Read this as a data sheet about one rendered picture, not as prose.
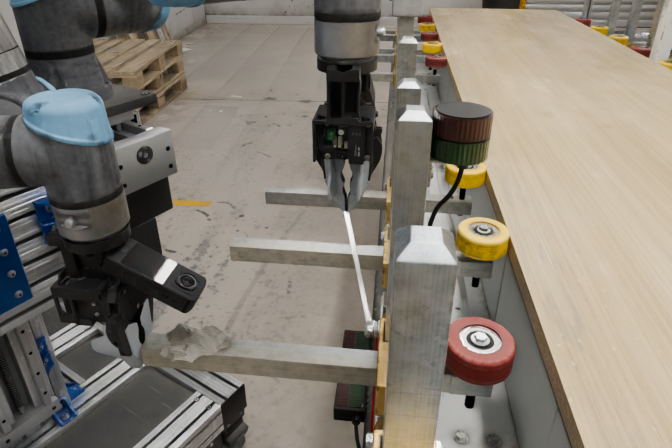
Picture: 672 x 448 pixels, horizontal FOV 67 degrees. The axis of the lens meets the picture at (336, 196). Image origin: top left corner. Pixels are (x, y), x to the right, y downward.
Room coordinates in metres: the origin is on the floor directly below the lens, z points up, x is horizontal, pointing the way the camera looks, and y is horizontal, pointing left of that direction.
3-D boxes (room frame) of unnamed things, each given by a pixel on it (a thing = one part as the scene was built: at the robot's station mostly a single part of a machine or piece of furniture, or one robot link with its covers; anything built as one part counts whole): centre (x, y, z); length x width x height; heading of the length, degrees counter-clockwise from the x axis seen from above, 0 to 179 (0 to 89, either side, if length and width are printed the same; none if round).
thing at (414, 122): (0.50, -0.08, 0.93); 0.03 x 0.03 x 0.48; 84
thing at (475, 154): (0.49, -0.13, 1.13); 0.06 x 0.06 x 0.02
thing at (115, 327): (0.48, 0.26, 0.91); 0.05 x 0.02 x 0.09; 174
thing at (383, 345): (0.48, -0.08, 0.85); 0.13 x 0.06 x 0.05; 174
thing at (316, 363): (0.47, 0.03, 0.84); 0.43 x 0.03 x 0.04; 84
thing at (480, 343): (0.45, -0.17, 0.85); 0.08 x 0.08 x 0.11
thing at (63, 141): (0.50, 0.28, 1.13); 0.09 x 0.08 x 0.11; 99
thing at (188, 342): (0.49, 0.18, 0.87); 0.09 x 0.07 x 0.02; 84
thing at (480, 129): (0.49, -0.13, 1.16); 0.06 x 0.06 x 0.02
